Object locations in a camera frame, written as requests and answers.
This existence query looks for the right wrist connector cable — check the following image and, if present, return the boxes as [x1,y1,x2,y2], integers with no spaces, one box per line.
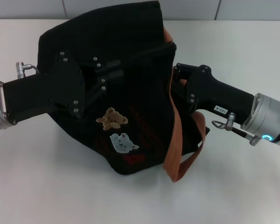
[211,112,261,147]

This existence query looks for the wrist connector cable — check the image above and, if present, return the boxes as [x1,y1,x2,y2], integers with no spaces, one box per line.
[211,112,261,147]
[15,61,42,78]

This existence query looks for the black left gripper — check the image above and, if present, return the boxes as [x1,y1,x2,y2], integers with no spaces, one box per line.
[2,49,125,125]

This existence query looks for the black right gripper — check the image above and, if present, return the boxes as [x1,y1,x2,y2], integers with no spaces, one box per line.
[172,62,256,123]

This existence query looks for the left wrist connector cable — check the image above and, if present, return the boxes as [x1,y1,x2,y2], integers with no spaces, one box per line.
[15,61,42,78]

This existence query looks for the black food bag brown straps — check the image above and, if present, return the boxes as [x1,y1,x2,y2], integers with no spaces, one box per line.
[37,0,211,182]

